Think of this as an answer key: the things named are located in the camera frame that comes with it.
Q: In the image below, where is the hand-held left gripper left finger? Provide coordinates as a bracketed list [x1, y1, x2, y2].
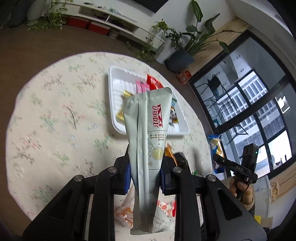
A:
[22, 145, 131, 241]

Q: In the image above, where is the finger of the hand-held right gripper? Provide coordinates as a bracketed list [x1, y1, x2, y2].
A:
[213, 153, 230, 168]

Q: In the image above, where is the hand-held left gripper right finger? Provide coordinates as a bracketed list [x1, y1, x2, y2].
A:
[159, 152, 269, 241]

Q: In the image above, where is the blue and yellow snack packet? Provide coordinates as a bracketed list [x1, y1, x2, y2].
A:
[208, 134, 225, 174]

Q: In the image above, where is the red and white snack packet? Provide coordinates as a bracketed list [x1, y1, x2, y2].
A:
[157, 200, 176, 217]

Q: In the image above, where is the black triangular snack packet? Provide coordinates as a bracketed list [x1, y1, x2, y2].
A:
[173, 152, 191, 173]

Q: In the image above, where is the orange snack packet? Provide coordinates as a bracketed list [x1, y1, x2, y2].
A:
[164, 143, 176, 160]

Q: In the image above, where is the clear packet with orange print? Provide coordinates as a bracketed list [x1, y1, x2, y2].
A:
[115, 183, 134, 229]

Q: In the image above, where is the long pale green packet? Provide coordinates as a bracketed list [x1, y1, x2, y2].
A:
[122, 87, 173, 235]

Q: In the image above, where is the pink snack packet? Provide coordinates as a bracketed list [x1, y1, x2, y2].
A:
[136, 80, 151, 94]

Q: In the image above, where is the white plastic tray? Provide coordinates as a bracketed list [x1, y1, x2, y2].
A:
[108, 66, 190, 136]

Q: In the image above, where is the person's right forearm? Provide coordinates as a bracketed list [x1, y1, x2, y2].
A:
[242, 198, 257, 217]

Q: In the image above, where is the person's right hand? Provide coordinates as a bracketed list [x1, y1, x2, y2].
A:
[229, 177, 255, 207]

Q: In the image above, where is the black balcony chair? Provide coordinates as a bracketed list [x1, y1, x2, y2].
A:
[195, 74, 234, 112]

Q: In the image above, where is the red gift bag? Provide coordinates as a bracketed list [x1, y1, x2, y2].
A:
[177, 71, 192, 84]

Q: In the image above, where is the black framed glass door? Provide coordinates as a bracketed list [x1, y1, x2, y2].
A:
[188, 30, 296, 181]

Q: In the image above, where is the large-leaf plant in dark pot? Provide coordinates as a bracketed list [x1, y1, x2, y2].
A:
[164, 0, 230, 73]

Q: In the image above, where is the plant in smooth white pot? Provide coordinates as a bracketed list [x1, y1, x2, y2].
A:
[154, 28, 185, 64]

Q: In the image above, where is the trailing green plant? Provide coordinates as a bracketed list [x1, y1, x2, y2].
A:
[26, 0, 67, 32]
[126, 20, 170, 62]

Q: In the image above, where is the white television console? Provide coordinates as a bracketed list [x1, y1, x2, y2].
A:
[42, 0, 160, 45]

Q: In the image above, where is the red storage box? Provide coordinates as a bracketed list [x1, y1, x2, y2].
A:
[67, 17, 89, 28]
[88, 21, 111, 35]

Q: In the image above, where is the plant in white ribbed pot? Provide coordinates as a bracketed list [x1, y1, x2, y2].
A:
[26, 0, 48, 22]

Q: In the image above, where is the leafy tree in dark pot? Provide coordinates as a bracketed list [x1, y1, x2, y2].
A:
[0, 0, 28, 28]

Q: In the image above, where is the wall television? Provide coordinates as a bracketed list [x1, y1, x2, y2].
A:
[133, 0, 169, 13]

